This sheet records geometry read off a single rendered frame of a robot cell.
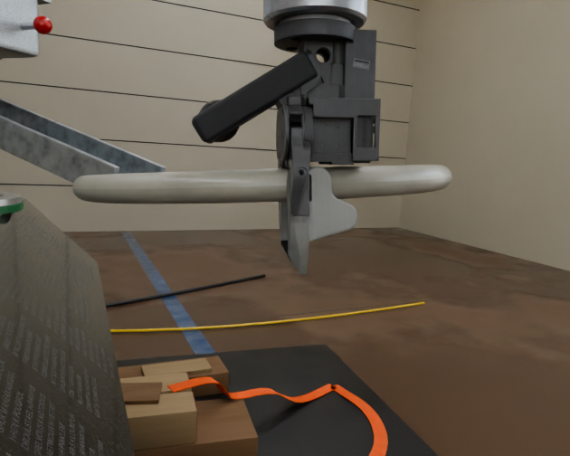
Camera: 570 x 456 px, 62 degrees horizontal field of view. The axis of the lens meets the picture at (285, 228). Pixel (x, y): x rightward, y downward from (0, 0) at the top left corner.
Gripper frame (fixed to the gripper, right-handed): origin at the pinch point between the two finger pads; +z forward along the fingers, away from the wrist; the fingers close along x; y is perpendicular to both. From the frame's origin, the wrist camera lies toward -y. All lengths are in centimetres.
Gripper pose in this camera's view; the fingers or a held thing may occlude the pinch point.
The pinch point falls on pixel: (289, 253)
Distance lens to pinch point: 44.2
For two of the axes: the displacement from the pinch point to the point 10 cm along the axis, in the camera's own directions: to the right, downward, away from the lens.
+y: 9.9, -0.1, 1.2
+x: -1.3, -1.4, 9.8
